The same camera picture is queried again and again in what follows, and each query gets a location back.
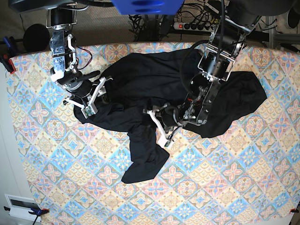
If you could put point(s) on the blue orange clamp left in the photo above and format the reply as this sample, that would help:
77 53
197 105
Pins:
5 59

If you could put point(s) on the black round stool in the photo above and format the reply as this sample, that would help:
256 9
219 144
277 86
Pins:
36 38

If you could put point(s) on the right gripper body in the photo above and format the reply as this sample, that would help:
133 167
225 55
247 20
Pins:
84 92

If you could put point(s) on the patterned tablecloth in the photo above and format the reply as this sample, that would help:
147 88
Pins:
249 174

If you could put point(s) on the black t-shirt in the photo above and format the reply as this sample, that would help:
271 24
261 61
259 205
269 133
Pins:
141 81

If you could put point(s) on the blue mount plate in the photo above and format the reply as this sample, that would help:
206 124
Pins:
147 7

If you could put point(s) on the blue orange clamp bottom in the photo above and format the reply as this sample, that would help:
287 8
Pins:
37 211

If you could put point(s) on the white wall panel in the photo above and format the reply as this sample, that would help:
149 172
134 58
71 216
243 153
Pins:
20 207

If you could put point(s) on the white power strip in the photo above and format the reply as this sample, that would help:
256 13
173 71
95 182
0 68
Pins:
193 26

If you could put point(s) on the blue orange clamp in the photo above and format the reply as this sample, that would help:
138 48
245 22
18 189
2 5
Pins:
37 211
5 59

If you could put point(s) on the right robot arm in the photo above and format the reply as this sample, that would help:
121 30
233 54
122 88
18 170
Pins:
65 72

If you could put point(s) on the white camera bracket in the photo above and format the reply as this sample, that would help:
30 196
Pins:
166 133
89 109

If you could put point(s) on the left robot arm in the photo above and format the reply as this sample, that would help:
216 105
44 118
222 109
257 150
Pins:
225 43

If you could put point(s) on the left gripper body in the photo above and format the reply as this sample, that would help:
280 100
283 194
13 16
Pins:
169 116

